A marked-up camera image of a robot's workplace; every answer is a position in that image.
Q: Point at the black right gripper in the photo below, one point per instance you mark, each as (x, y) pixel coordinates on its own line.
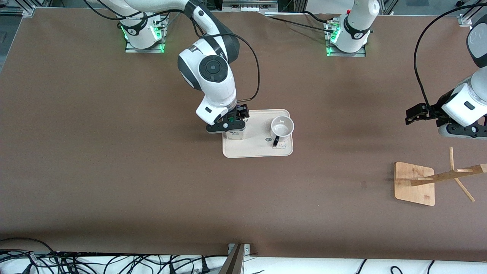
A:
(242, 112)

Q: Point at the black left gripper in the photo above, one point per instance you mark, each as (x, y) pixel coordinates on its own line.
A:
(436, 110)

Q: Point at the blue white milk carton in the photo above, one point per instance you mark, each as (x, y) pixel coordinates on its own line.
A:
(235, 135)

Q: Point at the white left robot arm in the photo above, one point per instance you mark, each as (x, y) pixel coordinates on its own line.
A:
(466, 102)

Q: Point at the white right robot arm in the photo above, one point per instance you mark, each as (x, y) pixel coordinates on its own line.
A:
(213, 76)

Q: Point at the wooden cup rack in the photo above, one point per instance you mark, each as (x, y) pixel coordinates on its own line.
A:
(414, 184)

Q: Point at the cream plastic tray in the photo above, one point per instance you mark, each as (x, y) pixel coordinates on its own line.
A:
(255, 146)

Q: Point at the silver aluminium corner profile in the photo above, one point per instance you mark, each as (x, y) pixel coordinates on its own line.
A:
(470, 13)

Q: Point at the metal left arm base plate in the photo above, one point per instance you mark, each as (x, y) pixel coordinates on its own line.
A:
(361, 54)

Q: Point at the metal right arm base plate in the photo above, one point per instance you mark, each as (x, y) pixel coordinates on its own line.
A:
(144, 50)

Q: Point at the aluminium frame profile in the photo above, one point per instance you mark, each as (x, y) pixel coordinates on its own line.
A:
(249, 5)

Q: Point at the metal pole bracket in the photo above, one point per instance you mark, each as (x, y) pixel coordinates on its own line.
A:
(247, 249)

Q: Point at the dark camera pole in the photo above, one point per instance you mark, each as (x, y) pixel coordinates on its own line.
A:
(234, 262)

